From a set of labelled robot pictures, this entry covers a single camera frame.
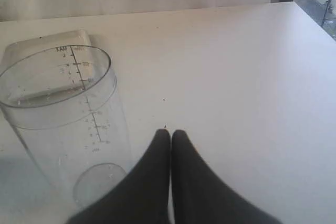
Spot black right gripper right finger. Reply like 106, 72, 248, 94
171, 130, 280, 223

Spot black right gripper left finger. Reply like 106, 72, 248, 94
67, 129, 171, 223

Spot clear plastic shaker cup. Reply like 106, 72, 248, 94
1, 45, 131, 208

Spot white rectangular tray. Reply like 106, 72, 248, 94
1, 29, 91, 104

